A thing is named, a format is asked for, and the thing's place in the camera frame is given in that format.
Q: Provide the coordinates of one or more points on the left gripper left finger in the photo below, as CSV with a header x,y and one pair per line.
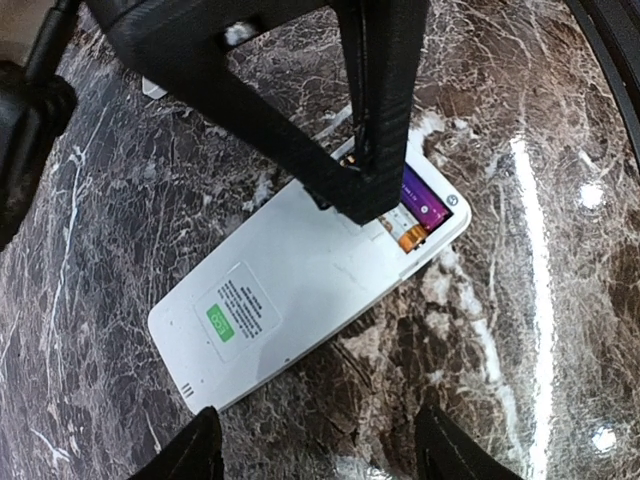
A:
x,y
194,453

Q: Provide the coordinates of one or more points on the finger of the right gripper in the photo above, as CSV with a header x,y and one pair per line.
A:
x,y
181,46
381,42

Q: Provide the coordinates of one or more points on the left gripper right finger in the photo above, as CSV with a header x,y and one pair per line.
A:
x,y
445,451

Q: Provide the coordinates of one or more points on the blue battery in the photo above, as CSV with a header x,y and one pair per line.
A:
x,y
427,208

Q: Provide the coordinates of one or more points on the white remote control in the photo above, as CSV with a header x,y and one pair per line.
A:
x,y
286,280

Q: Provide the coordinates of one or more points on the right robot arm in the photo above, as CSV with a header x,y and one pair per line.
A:
x,y
36,107

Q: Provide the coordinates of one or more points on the black front rail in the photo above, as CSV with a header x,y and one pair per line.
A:
x,y
612,30

